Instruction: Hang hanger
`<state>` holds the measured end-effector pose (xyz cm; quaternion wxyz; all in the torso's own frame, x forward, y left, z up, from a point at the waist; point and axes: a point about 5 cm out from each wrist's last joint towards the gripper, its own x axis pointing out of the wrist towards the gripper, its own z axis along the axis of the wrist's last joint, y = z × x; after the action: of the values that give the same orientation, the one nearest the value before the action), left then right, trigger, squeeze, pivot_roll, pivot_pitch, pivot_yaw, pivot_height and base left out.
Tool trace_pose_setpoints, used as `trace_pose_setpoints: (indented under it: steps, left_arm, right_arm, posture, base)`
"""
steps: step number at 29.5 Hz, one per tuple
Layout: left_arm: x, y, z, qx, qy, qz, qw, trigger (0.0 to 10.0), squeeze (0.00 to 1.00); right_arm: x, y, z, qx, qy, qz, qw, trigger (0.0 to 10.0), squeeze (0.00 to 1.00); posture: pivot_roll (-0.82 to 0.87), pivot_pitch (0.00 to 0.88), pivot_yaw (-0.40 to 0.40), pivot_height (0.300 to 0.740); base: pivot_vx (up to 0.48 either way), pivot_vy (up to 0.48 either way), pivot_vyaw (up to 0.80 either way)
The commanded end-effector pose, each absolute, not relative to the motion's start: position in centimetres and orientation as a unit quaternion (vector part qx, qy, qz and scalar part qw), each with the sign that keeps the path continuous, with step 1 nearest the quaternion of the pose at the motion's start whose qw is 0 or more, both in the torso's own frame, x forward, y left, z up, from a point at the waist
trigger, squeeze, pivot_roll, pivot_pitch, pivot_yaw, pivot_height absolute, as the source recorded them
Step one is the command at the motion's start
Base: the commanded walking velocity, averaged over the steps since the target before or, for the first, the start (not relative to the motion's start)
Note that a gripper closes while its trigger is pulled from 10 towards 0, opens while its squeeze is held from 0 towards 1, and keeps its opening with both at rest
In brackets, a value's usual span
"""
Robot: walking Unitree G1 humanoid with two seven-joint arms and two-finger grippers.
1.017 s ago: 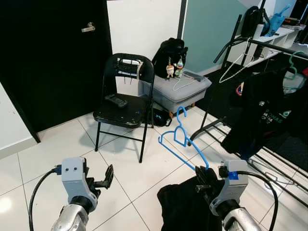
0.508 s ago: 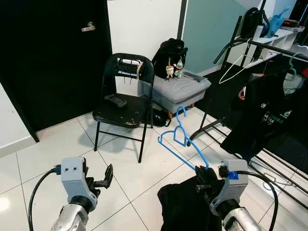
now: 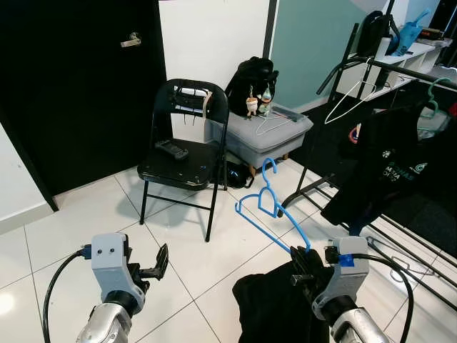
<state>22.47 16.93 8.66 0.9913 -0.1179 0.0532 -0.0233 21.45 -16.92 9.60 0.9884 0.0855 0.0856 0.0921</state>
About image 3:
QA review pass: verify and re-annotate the blue plastic hanger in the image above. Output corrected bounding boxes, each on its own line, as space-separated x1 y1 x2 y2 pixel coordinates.
233 156 313 256

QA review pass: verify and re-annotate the black folding chair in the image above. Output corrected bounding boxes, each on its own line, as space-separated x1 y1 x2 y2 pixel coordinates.
136 77 231 244

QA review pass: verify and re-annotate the silver door handle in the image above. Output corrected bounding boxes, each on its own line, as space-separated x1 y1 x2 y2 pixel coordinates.
119 31 143 49

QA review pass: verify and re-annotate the black white clip hanger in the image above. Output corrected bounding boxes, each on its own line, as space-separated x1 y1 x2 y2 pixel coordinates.
170 84 215 120

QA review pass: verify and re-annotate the white shelf unit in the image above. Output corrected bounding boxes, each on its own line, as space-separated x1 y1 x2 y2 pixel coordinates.
353 32 457 101

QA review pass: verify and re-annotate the green plastic hanger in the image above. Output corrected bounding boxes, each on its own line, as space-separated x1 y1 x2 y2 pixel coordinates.
416 76 455 138

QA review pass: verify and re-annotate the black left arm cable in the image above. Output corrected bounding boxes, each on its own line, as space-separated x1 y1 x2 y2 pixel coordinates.
41 244 96 343

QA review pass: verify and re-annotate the grey storage ottoman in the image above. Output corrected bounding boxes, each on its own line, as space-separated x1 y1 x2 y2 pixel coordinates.
206 101 315 174

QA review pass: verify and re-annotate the black metal clothes rack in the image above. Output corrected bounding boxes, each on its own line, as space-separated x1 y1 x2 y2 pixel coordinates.
281 20 457 309

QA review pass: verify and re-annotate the white wire hanger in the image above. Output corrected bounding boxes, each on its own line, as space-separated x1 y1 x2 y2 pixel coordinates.
254 112 301 139

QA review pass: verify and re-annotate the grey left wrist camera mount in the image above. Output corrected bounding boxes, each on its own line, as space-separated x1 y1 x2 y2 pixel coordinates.
90 232 134 302

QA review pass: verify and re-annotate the black bag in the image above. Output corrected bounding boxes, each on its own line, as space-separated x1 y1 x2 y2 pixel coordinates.
222 158 256 191

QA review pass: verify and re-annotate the black game controller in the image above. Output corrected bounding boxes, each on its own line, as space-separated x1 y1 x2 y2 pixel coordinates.
154 139 191 161

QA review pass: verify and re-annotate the black garment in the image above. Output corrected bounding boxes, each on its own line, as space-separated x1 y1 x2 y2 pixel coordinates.
231 250 333 343

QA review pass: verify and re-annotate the thin metal hanger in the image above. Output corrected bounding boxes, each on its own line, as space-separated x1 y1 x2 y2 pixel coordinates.
370 238 434 284

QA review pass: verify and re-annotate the teal plush keychain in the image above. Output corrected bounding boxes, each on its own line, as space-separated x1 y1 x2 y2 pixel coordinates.
258 84 275 116

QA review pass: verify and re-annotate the brown plush keychain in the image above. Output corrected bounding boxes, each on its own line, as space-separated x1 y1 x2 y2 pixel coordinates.
245 86 260 119

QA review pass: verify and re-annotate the black door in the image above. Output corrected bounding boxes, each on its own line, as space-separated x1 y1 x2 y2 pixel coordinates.
0 0 170 199

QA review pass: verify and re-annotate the black printed shirt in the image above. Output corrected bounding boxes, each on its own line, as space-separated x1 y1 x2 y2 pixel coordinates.
320 99 457 238

